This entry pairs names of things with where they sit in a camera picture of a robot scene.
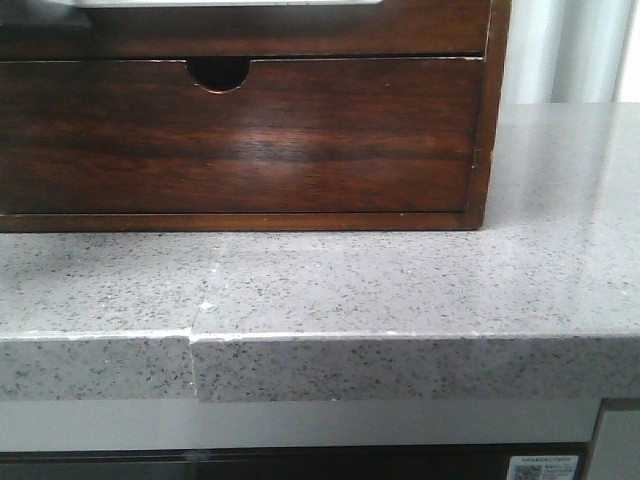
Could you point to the white drawer handle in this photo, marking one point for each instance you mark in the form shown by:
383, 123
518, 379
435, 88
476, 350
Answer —
211, 3

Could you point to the wooden drawer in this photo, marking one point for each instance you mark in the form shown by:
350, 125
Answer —
50, 30
299, 135

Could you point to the dark wooden drawer cabinet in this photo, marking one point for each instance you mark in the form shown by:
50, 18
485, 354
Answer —
222, 74

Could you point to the grey under-counter cabinet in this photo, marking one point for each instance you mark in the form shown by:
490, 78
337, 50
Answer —
187, 439

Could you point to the white QR code label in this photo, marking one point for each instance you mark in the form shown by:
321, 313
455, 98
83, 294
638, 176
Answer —
552, 467

